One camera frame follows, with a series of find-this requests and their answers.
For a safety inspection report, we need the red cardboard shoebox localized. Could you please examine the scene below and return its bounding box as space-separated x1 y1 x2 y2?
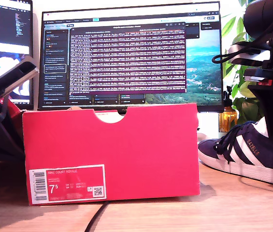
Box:
5 98 201 206

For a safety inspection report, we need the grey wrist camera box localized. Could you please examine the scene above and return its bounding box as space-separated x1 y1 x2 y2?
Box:
227 41 272 65
0 56 40 99

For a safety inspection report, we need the green leafy houseplant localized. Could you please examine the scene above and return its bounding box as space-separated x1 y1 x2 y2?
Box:
219 0 272 126

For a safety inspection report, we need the amber pump bottle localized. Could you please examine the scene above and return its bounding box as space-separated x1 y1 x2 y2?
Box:
218 90 238 133

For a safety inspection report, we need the thick black table cable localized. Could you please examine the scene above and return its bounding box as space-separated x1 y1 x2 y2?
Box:
85 201 110 232

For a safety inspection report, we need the black camera cable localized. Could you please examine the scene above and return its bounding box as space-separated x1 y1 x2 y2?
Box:
212 54 249 65

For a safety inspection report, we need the small black computer monitor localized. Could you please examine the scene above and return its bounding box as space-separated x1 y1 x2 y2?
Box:
0 0 34 111

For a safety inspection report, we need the wide black Huawei monitor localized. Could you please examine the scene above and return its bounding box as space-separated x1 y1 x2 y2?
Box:
37 1 225 114

